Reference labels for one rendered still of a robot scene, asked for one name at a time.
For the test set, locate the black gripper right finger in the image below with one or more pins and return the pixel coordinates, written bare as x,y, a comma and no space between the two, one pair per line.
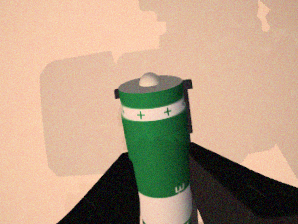
227,193

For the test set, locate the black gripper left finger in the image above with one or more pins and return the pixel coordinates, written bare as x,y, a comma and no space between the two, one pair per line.
114,199

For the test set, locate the green and white battery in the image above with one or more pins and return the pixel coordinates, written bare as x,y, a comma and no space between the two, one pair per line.
153,113

